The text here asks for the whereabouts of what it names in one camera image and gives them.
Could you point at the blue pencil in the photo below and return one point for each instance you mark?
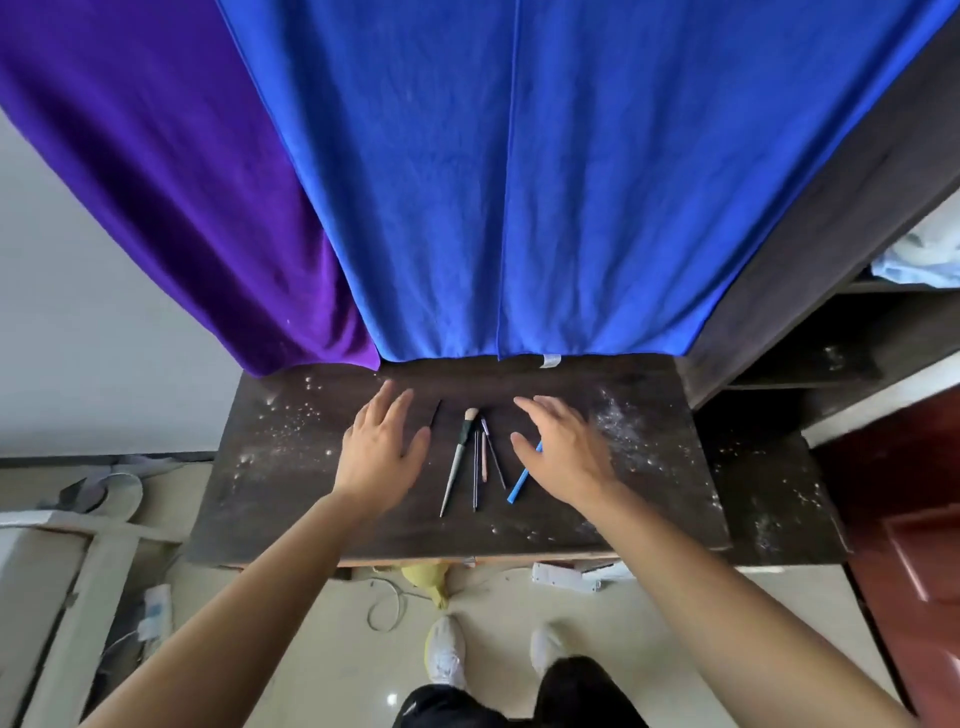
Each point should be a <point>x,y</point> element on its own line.
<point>519,484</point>

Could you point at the person's left forearm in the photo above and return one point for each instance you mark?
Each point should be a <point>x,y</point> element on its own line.
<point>240,607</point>

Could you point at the yellow elephant toy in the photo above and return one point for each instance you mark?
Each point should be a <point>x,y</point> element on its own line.
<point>427,581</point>

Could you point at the blue towel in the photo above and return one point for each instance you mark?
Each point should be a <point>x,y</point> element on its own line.
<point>562,187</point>

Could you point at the dark green makeup brush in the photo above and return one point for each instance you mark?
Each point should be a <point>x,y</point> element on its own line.
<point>456,465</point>

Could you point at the black brush with silver ferrule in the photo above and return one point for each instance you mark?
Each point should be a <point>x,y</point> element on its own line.
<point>493,456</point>

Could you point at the white charger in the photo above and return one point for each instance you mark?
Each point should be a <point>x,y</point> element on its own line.
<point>156,611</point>

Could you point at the black shorts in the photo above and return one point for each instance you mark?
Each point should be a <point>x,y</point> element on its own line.
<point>577,697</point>

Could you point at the red wooden door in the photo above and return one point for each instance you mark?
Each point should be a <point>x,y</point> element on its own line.
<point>900,562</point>

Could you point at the person's right forearm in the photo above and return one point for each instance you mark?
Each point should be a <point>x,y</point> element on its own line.
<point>735,615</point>

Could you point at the dark wooden table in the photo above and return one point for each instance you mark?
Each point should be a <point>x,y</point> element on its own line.
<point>637,487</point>

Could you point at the person's white left shoe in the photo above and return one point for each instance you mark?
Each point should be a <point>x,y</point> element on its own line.
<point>446,652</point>

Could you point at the person's left hand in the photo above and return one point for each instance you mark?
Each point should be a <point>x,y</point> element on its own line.
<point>379,457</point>

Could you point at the person's right hand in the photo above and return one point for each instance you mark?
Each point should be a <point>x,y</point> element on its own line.
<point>570,457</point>

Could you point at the person's white shoe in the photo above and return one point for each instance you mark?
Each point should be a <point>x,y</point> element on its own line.
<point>547,649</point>
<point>446,652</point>

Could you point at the light blue tissue pack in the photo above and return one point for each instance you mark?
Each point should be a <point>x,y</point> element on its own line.
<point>919,266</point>

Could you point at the dark wooden shelf unit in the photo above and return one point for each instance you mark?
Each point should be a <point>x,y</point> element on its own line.
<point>825,262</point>

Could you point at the purple towel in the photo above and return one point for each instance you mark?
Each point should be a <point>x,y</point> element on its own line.
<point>187,165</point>

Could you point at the person's white right shoe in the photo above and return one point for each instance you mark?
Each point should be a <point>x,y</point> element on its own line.
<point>547,649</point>

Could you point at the white power strip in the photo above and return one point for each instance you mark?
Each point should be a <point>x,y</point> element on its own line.
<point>562,577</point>

